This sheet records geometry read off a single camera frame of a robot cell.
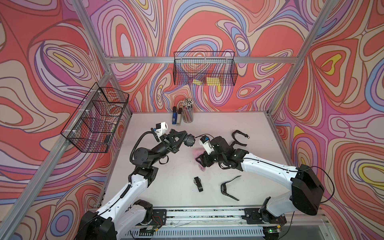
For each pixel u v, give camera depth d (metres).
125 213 0.56
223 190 0.79
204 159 0.70
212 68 0.93
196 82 0.82
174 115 1.14
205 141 0.72
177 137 0.63
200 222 0.73
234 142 0.98
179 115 1.14
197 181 0.84
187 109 1.03
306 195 0.41
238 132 1.04
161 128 0.64
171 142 0.60
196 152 0.84
